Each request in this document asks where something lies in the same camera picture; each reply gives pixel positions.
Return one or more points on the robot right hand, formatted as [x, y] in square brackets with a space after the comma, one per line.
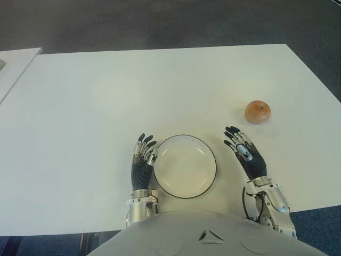
[254, 162]

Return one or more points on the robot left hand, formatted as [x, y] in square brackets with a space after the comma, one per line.
[141, 173]

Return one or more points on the red yellow apple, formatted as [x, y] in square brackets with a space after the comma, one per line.
[258, 112]

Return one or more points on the robot right arm silver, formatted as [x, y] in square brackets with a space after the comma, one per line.
[277, 200]

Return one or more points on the robot left arm silver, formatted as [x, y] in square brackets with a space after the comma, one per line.
[138, 209]

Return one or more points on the white plate black rim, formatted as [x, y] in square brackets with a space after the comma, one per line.
[185, 168]

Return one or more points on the grey robot torso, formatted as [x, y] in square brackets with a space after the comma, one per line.
[207, 240]

